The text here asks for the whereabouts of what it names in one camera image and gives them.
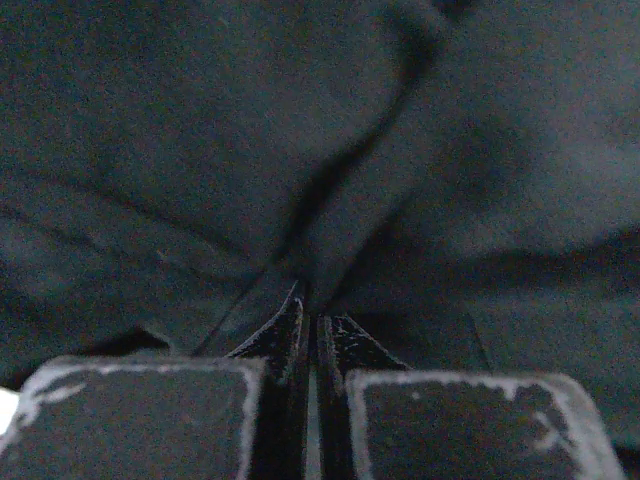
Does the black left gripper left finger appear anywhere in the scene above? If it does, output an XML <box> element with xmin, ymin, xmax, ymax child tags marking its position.
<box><xmin>1</xmin><ymin>298</ymin><xmax>305</xmax><ymax>479</ymax></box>

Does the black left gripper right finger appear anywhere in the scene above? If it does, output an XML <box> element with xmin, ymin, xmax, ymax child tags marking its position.
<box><xmin>316</xmin><ymin>315</ymin><xmax>625</xmax><ymax>479</ymax></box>

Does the black button-up shirt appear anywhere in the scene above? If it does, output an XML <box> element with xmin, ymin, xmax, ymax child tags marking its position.
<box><xmin>1</xmin><ymin>1</ymin><xmax>639</xmax><ymax>448</ymax></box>

